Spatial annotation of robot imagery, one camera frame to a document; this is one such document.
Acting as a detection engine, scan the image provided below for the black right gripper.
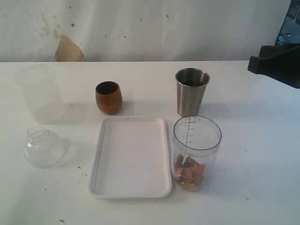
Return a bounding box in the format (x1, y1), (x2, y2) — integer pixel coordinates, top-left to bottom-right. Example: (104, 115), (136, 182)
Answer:
(247, 44), (300, 89)

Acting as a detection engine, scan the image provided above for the stainless steel cup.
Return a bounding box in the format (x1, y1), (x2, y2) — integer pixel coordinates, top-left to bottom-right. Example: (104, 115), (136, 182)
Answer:
(175, 68), (210, 117)

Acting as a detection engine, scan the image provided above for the brown wooden cup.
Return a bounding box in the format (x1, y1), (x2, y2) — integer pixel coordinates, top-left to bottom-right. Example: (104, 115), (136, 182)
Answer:
(95, 81), (123, 114)

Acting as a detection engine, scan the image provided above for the clear measuring jar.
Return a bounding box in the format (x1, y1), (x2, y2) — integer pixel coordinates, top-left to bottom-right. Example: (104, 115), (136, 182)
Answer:
(171, 115), (222, 188)

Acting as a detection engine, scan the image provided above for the clear glass funnel flask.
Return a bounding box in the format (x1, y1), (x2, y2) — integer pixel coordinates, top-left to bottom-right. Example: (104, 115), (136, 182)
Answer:
(23, 125), (70, 168)

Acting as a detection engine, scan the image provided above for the dark blue background object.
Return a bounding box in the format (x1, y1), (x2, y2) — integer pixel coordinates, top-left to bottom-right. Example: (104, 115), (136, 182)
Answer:
(275, 0), (300, 45)

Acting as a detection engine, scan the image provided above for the white rectangular tray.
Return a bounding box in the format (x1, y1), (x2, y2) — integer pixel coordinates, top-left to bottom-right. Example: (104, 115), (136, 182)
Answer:
(88, 116), (172, 199)

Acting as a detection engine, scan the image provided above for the translucent plastic container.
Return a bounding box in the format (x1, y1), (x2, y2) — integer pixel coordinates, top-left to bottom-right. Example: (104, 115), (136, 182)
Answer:
(14, 64), (66, 124)

